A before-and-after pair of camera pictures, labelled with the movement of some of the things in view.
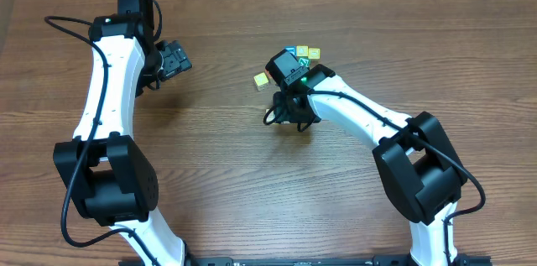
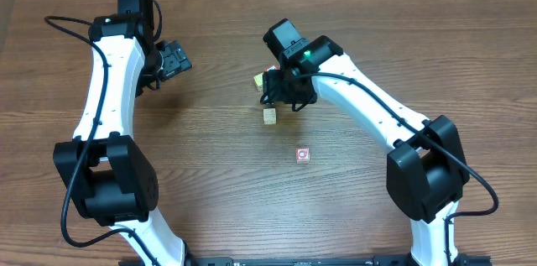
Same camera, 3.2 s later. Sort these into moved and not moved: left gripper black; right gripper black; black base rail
Moved: right gripper black
Not moved: left gripper black; black base rail
